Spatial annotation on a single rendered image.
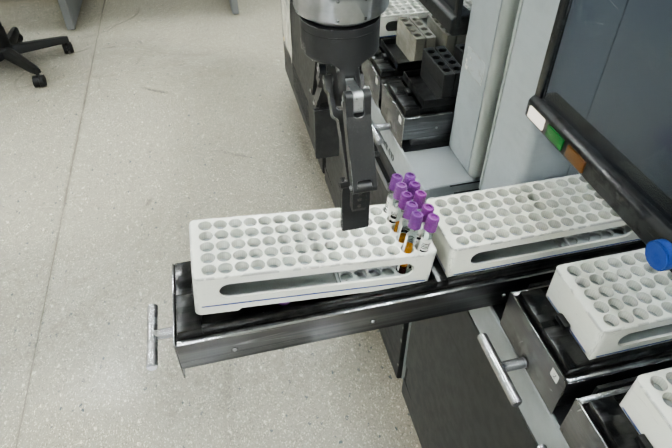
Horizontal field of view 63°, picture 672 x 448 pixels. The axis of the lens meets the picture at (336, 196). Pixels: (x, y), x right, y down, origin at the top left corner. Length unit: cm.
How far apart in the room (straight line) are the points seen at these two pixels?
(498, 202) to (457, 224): 8
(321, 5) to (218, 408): 125
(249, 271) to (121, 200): 161
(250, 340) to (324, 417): 85
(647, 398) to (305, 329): 38
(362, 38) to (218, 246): 31
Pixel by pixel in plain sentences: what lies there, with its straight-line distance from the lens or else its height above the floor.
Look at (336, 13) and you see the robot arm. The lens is 49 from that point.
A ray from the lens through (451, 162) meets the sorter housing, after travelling 106.
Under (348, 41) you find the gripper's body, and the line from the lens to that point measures 51.
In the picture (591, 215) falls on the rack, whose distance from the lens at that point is 82.
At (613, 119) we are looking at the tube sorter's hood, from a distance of 66.
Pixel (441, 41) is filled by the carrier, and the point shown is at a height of 86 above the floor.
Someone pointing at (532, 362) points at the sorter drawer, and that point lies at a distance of 75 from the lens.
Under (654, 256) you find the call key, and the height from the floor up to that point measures 98.
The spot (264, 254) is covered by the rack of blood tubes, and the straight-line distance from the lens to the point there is 66.
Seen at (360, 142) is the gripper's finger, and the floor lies 107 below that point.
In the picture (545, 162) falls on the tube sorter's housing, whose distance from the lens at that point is 87.
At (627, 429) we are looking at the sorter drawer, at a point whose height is 82.
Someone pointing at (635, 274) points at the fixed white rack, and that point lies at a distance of 77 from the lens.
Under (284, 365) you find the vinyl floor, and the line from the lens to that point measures 162.
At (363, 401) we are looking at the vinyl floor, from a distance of 156.
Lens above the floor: 136
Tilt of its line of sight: 41 degrees down
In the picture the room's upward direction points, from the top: straight up
